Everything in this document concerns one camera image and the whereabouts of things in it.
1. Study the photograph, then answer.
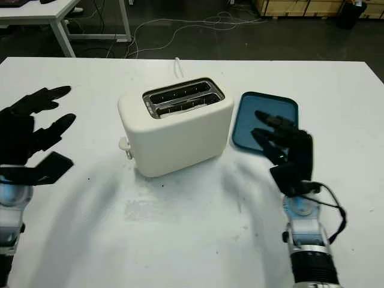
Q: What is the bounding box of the black waste bin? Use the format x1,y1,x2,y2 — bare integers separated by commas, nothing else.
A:
340,0,368,30

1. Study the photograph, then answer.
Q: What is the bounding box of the white toaster power cord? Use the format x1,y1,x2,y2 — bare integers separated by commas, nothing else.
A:
173,57,187,79

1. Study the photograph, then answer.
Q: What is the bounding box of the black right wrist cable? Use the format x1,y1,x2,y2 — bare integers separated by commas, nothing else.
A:
305,181,347,244

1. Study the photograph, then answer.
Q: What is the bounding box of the blue plastic tray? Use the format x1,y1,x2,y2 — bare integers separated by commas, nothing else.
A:
230,91,299,157

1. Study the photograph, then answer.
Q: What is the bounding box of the black floor cable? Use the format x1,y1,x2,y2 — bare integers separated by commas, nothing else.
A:
80,0,121,58

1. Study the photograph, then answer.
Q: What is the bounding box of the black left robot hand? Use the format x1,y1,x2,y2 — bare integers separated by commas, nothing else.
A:
0,86,76,169

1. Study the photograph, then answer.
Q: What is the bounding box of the white metal-frame desk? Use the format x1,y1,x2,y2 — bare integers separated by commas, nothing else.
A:
0,0,133,58

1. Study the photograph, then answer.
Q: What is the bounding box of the long white floor cable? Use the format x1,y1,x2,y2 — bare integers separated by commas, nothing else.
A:
125,10,265,58

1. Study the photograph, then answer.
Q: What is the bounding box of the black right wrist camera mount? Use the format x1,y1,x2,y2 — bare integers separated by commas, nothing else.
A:
269,161,320,197

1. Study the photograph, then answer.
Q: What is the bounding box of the cream two-slot toaster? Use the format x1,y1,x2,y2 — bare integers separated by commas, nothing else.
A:
117,77,235,178

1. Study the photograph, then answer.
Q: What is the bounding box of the wooden crate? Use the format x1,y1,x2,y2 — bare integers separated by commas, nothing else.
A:
254,0,384,20

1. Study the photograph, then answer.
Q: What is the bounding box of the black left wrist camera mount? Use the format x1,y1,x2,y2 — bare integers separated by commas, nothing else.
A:
0,151,74,186

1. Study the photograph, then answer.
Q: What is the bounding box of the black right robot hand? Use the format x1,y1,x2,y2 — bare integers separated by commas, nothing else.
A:
250,110,314,181

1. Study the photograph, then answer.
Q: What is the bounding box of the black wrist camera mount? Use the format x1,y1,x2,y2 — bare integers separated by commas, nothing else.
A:
269,161,320,197
0,151,74,186

